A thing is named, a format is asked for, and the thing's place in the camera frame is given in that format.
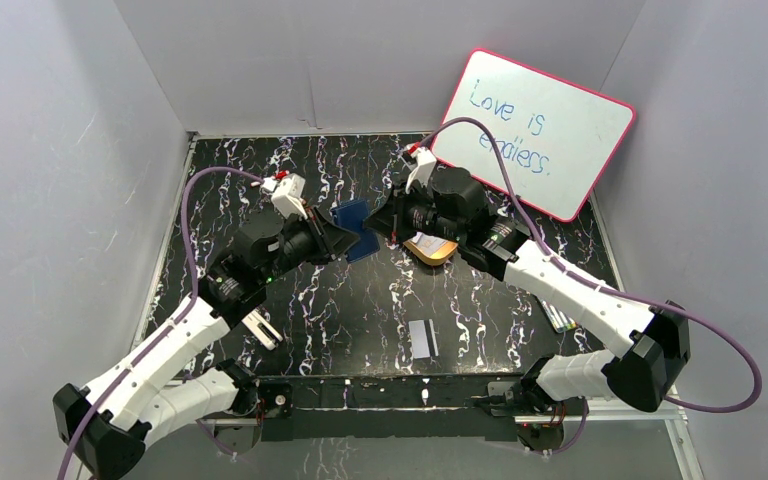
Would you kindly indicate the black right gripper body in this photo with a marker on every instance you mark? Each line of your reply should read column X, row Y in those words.
column 417, row 215

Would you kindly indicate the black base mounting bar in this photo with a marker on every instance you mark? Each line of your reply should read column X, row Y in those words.
column 414, row 406

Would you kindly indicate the pink framed whiteboard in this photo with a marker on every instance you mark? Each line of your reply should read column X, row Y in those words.
column 548, row 138

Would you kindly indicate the white magnetic stripe card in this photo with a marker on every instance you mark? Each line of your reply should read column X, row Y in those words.
column 423, row 340

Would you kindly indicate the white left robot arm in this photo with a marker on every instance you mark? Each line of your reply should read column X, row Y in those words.
column 111, row 421

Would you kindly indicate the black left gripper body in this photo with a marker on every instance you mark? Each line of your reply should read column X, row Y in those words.
column 317, row 234

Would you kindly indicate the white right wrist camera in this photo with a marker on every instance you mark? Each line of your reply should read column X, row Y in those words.
column 422, row 168

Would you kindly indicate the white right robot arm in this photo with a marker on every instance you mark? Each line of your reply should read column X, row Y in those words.
column 644, row 348

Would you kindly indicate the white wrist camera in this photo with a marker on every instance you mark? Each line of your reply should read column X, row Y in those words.
column 285, row 190
column 422, row 168

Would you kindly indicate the yellow oval tray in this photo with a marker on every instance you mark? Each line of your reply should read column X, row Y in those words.
column 440, row 258

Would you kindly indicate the coloured marker pen set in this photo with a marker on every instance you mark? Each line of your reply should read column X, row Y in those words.
column 560, row 322

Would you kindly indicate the silver credit card stack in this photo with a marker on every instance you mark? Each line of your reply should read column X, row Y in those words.
column 426, row 244

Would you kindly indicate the blue leather card holder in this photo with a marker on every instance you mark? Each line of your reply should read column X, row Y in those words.
column 351, row 215

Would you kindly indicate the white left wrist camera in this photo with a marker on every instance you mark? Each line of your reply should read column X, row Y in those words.
column 285, row 190

